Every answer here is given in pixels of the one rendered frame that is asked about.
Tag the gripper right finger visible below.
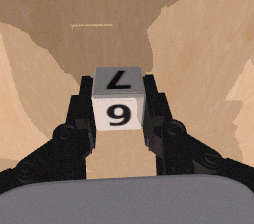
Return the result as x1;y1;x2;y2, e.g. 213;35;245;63
143;74;254;193

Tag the grey number cube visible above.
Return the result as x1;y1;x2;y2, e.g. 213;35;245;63
91;67;146;131

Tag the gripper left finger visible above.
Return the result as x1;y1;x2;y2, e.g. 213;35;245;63
0;76;96;195

